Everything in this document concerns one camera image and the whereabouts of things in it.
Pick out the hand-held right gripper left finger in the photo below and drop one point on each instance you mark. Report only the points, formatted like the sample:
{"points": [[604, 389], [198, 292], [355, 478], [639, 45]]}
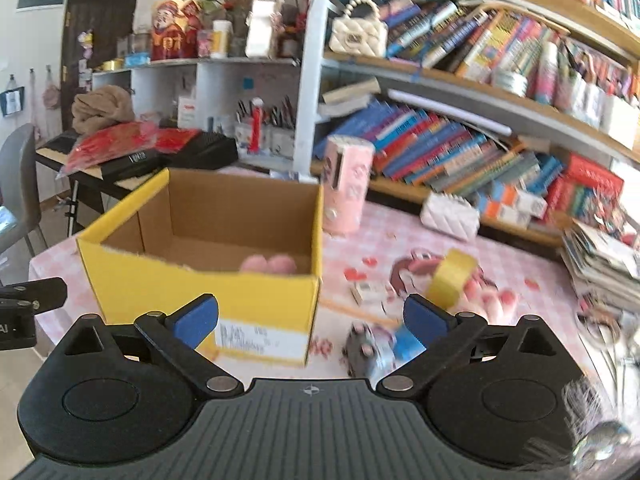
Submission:
{"points": [[195, 320]]}

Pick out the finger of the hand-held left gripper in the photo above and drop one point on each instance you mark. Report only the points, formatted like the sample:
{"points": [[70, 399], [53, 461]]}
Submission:
{"points": [[35, 290]]}

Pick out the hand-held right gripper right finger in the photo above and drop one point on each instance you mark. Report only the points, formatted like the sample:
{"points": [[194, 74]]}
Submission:
{"points": [[425, 320]]}

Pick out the yellow cardboard box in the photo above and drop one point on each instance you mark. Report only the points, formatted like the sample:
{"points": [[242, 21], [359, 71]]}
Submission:
{"points": [[200, 300]]}

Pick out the yellow tape roll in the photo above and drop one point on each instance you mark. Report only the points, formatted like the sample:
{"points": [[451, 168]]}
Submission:
{"points": [[452, 272]]}

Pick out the pink plush pig toy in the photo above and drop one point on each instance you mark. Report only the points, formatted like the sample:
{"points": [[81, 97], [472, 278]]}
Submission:
{"points": [[492, 305]]}

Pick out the small white eraser box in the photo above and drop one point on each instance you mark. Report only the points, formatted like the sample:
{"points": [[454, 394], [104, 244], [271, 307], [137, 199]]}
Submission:
{"points": [[367, 292]]}

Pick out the grey toy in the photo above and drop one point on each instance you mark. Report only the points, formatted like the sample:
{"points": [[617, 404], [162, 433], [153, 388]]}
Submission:
{"points": [[365, 352]]}

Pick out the pink plush paw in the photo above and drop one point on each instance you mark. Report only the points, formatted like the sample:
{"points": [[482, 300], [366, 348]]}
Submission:
{"points": [[267, 264]]}

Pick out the black keyboard stand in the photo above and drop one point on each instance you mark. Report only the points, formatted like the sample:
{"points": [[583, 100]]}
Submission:
{"points": [[75, 205]]}

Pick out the grey chair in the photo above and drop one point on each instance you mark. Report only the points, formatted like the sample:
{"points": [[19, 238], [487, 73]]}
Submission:
{"points": [[17, 185]]}

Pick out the white quilted pouch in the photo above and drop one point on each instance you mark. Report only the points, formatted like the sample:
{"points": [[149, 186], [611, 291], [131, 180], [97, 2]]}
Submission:
{"points": [[450, 216]]}

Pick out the pink checkered tablecloth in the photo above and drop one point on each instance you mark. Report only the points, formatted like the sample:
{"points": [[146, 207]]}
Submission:
{"points": [[525, 265]]}

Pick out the white orange small boxes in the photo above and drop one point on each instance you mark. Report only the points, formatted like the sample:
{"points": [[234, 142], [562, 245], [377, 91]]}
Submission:
{"points": [[515, 207]]}

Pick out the pink cartoon storage box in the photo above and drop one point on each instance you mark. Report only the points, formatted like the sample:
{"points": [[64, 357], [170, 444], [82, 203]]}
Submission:
{"points": [[347, 185]]}

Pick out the black oblong case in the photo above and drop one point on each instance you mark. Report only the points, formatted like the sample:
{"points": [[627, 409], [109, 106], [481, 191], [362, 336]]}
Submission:
{"points": [[135, 162]]}

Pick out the plastic bag of red paper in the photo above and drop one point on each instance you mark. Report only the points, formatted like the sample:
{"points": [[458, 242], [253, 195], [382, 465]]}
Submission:
{"points": [[115, 142]]}

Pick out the black electric keyboard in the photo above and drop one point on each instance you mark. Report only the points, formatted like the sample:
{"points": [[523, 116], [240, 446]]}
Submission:
{"points": [[210, 152]]}

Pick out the row of colourful books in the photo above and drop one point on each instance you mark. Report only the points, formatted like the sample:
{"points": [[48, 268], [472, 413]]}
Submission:
{"points": [[475, 40], [440, 150]]}

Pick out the bunch of metal rings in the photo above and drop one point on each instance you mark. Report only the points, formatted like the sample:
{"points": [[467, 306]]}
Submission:
{"points": [[597, 327]]}

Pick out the red paper stack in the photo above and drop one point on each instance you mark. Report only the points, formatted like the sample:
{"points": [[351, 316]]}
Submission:
{"points": [[177, 139]]}

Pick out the stack of magazines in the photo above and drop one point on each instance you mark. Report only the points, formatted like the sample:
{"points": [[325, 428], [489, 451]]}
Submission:
{"points": [[600, 260]]}

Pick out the brown crumpled cloth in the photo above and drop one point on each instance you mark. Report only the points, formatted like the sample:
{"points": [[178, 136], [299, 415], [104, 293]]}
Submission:
{"points": [[102, 107]]}

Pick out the white pen holder with pens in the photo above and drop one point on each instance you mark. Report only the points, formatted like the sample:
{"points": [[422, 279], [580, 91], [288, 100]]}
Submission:
{"points": [[280, 137]]}

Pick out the white box red label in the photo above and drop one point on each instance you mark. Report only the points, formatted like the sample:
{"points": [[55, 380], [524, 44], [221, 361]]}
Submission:
{"points": [[187, 114]]}

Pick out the red boxed book set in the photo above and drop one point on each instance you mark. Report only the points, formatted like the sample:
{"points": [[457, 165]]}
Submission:
{"points": [[585, 190]]}

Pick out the white rolled paper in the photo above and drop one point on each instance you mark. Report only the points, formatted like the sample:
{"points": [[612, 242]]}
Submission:
{"points": [[450, 110]]}

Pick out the shiny metal spoon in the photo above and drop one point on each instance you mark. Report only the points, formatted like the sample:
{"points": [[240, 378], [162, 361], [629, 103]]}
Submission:
{"points": [[602, 435]]}

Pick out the thick lying book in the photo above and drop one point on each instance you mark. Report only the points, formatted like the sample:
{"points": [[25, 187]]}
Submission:
{"points": [[350, 95]]}

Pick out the white shelf unit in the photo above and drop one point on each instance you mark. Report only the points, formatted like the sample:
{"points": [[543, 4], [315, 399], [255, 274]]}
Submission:
{"points": [[220, 80]]}

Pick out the white round jar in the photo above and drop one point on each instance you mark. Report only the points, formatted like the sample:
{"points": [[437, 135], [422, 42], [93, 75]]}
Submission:
{"points": [[510, 84]]}

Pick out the pink door ornament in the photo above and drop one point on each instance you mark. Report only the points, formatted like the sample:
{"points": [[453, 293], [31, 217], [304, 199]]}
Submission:
{"points": [[86, 42]]}

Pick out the pink striped bottle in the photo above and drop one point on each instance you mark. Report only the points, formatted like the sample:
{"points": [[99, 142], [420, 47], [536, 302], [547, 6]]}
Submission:
{"points": [[546, 75]]}

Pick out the pink small jar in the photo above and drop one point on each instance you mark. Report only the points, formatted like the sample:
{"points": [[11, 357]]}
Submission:
{"points": [[204, 45]]}

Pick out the white desk organiser with pens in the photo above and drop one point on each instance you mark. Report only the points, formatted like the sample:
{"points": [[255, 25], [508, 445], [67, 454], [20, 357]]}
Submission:
{"points": [[610, 110]]}

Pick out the white bottle yellow label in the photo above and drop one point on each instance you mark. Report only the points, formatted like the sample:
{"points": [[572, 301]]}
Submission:
{"points": [[221, 40]]}

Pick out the wooden bookshelf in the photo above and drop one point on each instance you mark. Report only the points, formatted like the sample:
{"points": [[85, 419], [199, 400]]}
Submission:
{"points": [[310, 60]]}

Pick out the fortune god tin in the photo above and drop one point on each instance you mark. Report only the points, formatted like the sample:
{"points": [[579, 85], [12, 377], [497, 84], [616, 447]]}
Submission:
{"points": [[167, 35]]}

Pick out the dark wooden door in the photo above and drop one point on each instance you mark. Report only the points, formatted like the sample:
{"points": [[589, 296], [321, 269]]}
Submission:
{"points": [[100, 10]]}

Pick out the glass jar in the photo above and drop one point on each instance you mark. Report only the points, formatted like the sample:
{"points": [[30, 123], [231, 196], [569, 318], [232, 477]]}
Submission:
{"points": [[288, 46]]}

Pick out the white carton-shaped ornament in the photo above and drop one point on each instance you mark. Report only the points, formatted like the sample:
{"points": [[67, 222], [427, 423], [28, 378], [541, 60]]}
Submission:
{"points": [[261, 30]]}

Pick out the blue hanging wall pocket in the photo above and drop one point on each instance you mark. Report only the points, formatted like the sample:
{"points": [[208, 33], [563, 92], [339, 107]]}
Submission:
{"points": [[11, 100]]}

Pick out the pink hanging wall pouch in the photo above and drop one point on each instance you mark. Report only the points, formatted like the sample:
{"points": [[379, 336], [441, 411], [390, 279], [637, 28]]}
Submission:
{"points": [[51, 94]]}

